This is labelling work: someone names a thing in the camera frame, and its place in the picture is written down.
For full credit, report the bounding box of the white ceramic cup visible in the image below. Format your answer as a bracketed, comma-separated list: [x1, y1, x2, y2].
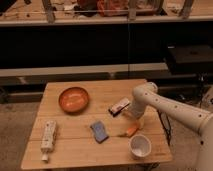
[129, 134, 152, 159]

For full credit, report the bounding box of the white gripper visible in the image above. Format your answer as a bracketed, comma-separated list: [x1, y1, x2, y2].
[124, 110, 144, 130]

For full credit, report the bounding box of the orange object on shelf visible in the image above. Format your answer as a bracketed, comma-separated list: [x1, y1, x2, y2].
[97, 0, 128, 16]

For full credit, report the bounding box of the white game remote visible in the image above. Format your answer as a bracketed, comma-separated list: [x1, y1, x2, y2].
[41, 121, 57, 163]

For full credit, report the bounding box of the black cable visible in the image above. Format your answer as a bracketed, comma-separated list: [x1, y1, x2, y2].
[157, 110, 173, 147]

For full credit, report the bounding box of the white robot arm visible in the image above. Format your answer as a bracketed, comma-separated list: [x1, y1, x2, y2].
[128, 82, 213, 171]

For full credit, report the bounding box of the orange wooden bowl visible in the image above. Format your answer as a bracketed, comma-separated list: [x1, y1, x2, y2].
[58, 87, 90, 113]

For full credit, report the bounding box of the blue sponge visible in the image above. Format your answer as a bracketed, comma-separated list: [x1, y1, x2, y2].
[90, 121, 109, 143]

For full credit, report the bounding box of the black box on right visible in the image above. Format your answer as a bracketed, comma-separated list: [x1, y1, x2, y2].
[165, 45, 213, 74]

